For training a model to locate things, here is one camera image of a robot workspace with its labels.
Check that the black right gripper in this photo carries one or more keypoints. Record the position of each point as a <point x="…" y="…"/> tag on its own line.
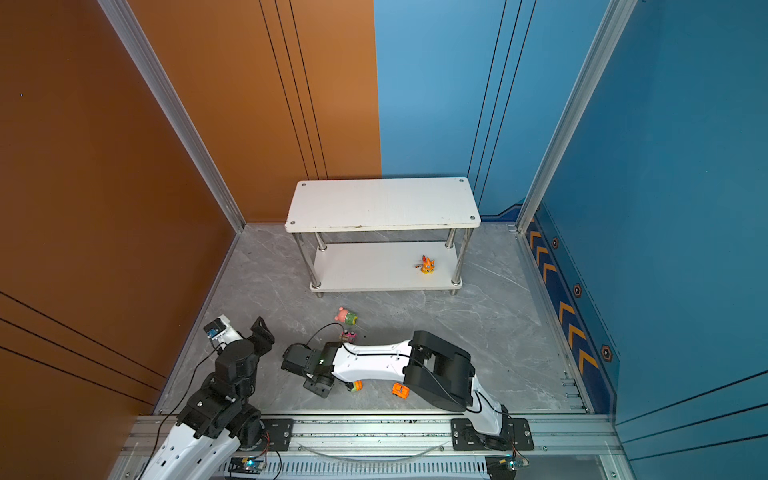
<point x="308" y="385"/>

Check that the pink green toy car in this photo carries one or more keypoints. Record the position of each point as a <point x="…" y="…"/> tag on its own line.
<point x="349" y="336"/>

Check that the white two-tier shelf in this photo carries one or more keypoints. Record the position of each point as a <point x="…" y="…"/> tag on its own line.
<point x="368" y="235"/>

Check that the right aluminium corner post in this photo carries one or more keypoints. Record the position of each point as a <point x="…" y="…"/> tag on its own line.
<point x="610" y="30"/>

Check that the orange dragon toy figure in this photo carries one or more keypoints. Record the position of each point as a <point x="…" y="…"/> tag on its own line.
<point x="426" y="265"/>

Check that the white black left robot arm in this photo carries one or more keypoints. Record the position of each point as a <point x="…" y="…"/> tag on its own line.
<point x="218" y="418"/>

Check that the left aluminium corner post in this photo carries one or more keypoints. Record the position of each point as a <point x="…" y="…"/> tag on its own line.
<point x="126" y="25"/>

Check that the green circuit board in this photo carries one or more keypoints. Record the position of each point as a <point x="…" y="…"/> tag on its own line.
<point x="505" y="467"/>
<point x="249" y="465"/>

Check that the pink green toy figure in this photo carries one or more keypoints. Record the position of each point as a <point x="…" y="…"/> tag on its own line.
<point x="346" y="316"/>

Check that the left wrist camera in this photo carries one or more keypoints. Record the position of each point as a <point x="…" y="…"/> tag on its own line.
<point x="221" y="333"/>

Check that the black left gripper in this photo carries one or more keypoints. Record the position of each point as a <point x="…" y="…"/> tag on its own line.
<point x="261" y="340"/>

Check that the aluminium corner post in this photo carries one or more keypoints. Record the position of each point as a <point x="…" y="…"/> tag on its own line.
<point x="610" y="30"/>
<point x="126" y="25"/>

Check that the right green circuit board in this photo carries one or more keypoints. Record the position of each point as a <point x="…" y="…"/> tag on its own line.
<point x="505" y="467"/>

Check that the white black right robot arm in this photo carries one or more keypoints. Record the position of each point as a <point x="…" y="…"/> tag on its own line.
<point x="436" y="370"/>

